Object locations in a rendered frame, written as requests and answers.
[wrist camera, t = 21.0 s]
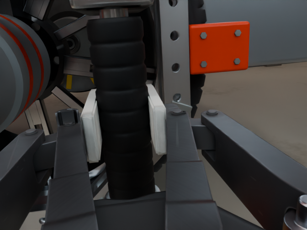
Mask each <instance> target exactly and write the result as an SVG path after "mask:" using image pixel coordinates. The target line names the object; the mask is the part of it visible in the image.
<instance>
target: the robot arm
mask: <svg viewBox="0 0 307 230"><path fill-rule="evenodd" d="M147 87H148V103H147V105H148V109H149V125H150V133H151V137H152V141H153V145H154V148H155V152H156V154H158V155H164V154H167V162H166V191H161V192H155V193H151V194H147V195H144V196H141V197H137V198H134V199H99V200H93V195H92V189H91V184H90V176H89V171H88V165H87V161H88V162H89V163H94V162H99V160H100V158H101V145H102V135H101V129H102V128H101V126H100V119H99V107H98V105H97V101H96V95H95V91H96V89H91V91H90V92H89V95H88V98H87V100H86V103H85V106H84V108H83V111H82V113H79V110H78V109H76V108H69V109H63V110H59V111H57V112H56V113H55V116H56V121H57V126H58V128H57V132H56V133H53V134H50V135H46V136H45V134H44V130H43V129H29V130H26V131H24V132H22V133H20V134H19V135H18V136H17V137H16V138H15V139H14V140H13V141H11V142H10V143H9V144H8V145H7V146H6V147H5V148H4V149H3V150H2V151H1V152H0V230H19V229H20V228H21V226H22V224H23V222H24V221H25V219H26V217H27V216H28V214H29V212H30V210H31V209H32V207H33V205H34V204H35V201H36V200H37V198H38V196H39V195H40V193H41V191H42V189H43V188H44V186H45V184H46V183H47V181H48V179H49V177H50V176H51V174H52V168H53V167H54V174H53V179H50V180H49V185H48V197H47V206H46V214H45V222H44V224H43V225H42V226H41V230H307V168H306V167H305V166H303V165H302V164H300V163H299V162H297V161H295V160H294V159H292V158H291V157H289V156H288V155H286V154H285V153H283V152H282V151H280V150H279V149H277V148H276V147H274V146H273V145H271V144H270V143H268V142H267V141H265V140H264V139H262V138H261V137H259V136H258V135H256V134H255V133H253V132H252V131H250V130H249V129H247V128H246V127H244V126H243V125H241V124H240V123H238V122H237V121H235V120H234V119H232V118H231V117H229V116H228V115H226V114H225V113H223V112H221V111H218V110H207V111H203V112H202V113H201V118H189V114H188V112H187V111H183V110H180V109H179V107H178V106H177V105H175V104H173V103H171V104H163V102H162V101H161V99H160V97H159V95H158V93H157V92H156V90H155V88H154V86H153V85H152V84H147ZM197 149H198V150H201V153H202V156H203V157H204V158H205V159H206V160H207V161H208V162H209V164H210V165H211V166H212V167H213V168H214V170H215V171H216V172H217V173H218V175H219V176H220V177H221V178H222V179H223V180H224V182H225V183H226V184H227V185H228V186H229V187H230V189H231V190H232V191H233V192H234V193H235V195H236V196H237V197H238V198H239V199H240V201H241V202H242V203H243V204H244V206H245V207H246V208H247V209H248V210H249V212H250V213H251V214H252V215H253V216H254V217H255V218H256V220H257V221H258V222H259V223H260V224H261V226H262V227H263V228H261V227H259V226H257V225H255V224H253V223H251V222H249V221H247V220H245V219H243V218H241V217H239V216H237V215H235V214H233V213H231V212H229V211H227V210H225V209H223V208H221V207H219V206H217V204H216V201H213V198H212V194H211V190H210V186H209V183H208V179H207V175H206V171H205V167H204V164H203V161H200V160H199V156H198V152H197Z"/></svg>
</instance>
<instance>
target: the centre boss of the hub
mask: <svg viewBox="0 0 307 230"><path fill-rule="evenodd" d="M66 40H67V42H68V45H69V48H70V54H71V55H72V54H75V53H76V52H78V51H79V49H80V40H79V38H78V37H77V36H76V35H75V34H74V35H72V36H70V37H68V38H67V39H66Z"/></svg>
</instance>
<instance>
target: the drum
mask: <svg viewBox="0 0 307 230"><path fill-rule="evenodd" d="M50 72H51V65H50V59H49V55H48V52H47V49H46V47H45V45H44V43H43V41H42V40H41V38H40V37H39V35H38V34H37V33H36V32H35V31H34V30H33V29H32V28H30V26H28V25H27V24H26V23H24V22H23V21H21V20H19V19H17V18H15V17H13V16H10V15H6V14H0V133H1V132H2V131H3V130H4V129H5V128H7V127H8V126H9V125H10V124H11V123H12V122H14V121H15V120H16V119H17V118H18V117H19V116H20V115H21V114H22V113H23V112H24V111H25V110H27V109H28V108H29V107H30V106H31V105H32V104H33V103H34V102H35V101H36V100H37V99H38V98H39V97H40V96H41V95H42V94H43V92H44V90H45V89H46V87H47V85H48V82H49V78H50Z"/></svg>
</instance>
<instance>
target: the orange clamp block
mask: <svg viewBox="0 0 307 230"><path fill-rule="evenodd" d="M249 30H250V23H249V22H248V21H234V22H219V23H206V24H193V25H189V55H190V74H192V75H194V74H204V73H219V72H229V71H240V70H246V69H247V68H248V63H249Z"/></svg>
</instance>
